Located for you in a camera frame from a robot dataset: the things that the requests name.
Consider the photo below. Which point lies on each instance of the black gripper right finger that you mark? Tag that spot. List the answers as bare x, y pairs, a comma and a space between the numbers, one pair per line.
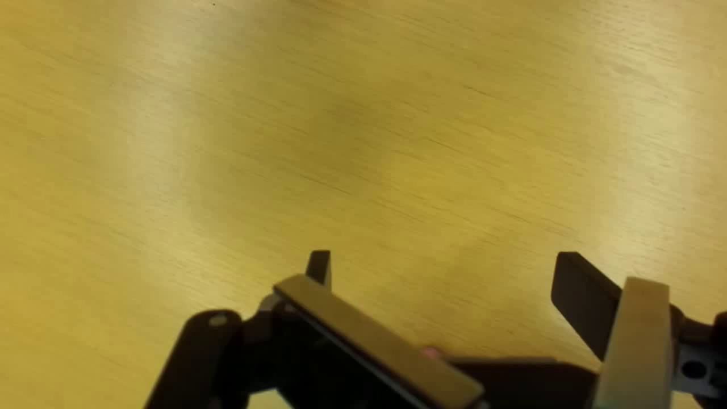
637, 342

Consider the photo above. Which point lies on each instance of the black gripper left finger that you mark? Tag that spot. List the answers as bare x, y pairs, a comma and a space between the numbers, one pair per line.
364, 342

